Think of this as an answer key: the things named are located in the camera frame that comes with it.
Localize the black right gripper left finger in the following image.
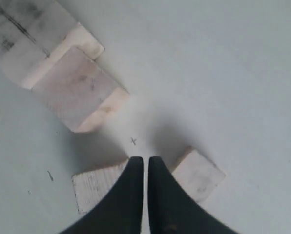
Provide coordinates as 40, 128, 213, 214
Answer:
62, 156, 144, 234

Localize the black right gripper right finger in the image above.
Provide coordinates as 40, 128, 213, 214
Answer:
148, 156, 236, 234

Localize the third largest wooden cube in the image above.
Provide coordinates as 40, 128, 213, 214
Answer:
72, 157, 129, 215

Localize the smallest wooden cube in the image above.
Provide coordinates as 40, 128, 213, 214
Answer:
170, 147, 226, 203

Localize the second largest wooden cube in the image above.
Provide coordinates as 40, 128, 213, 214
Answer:
32, 47, 129, 133

